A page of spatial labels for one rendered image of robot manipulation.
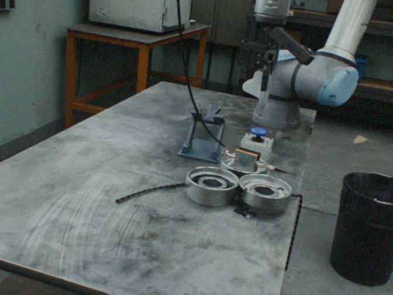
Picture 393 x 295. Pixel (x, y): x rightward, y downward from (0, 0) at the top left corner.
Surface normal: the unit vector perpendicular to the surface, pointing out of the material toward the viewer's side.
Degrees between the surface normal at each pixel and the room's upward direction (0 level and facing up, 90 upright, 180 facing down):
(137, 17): 90
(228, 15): 90
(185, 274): 0
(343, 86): 97
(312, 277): 0
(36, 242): 0
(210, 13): 90
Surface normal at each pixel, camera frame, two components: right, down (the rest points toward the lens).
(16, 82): 0.95, 0.21
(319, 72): -0.61, -0.19
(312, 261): 0.12, -0.93
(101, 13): -0.29, 0.31
